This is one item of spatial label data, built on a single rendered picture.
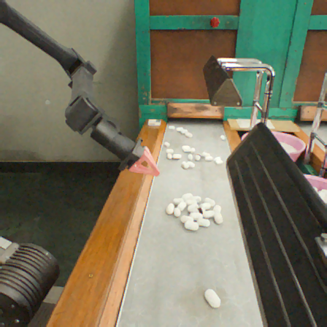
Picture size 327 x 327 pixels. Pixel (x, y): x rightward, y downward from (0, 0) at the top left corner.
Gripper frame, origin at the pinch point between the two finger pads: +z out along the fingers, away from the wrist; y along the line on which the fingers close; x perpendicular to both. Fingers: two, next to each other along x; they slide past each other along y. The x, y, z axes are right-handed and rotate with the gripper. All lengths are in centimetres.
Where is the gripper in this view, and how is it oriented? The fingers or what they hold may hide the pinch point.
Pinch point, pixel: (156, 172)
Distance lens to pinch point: 76.0
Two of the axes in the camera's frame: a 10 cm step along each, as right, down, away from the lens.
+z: 7.8, 6.0, 2.1
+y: 0.9, -4.4, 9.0
